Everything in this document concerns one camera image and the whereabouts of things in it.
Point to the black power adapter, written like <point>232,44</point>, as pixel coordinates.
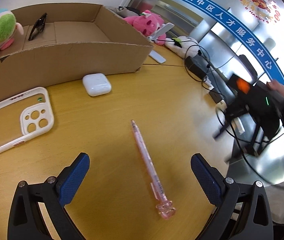
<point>194,67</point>

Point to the white plush toy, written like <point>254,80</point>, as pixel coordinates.
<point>184,47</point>

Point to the clear white phone case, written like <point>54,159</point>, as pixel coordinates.
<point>35,116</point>

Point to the long brown cardboard box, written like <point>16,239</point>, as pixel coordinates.
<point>57,65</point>

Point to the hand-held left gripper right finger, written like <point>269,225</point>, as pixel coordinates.
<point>206,180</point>

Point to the grey cloth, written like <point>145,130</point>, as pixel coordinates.
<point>125,10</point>

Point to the white earbuds case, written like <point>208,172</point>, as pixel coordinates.
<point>97,84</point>

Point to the flat white remote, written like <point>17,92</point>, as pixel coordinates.
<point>157,57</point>

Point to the white phone stand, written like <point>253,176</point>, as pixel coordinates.
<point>162,30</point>

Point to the pink pen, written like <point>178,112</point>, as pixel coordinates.
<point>145,160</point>

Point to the black sunglasses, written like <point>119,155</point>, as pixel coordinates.
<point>37,27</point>

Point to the person's right hand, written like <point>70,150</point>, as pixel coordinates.
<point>279,90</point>

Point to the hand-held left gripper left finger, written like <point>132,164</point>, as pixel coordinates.
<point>74,180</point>

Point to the round red window sticker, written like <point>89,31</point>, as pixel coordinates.
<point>258,3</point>

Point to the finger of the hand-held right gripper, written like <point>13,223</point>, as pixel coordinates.
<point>222,130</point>

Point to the pink plush toy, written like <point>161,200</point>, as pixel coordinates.
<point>144,22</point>

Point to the round teal plush toy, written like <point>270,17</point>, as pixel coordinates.
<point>3,28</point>

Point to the blue window banner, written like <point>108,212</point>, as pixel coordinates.
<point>232,22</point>

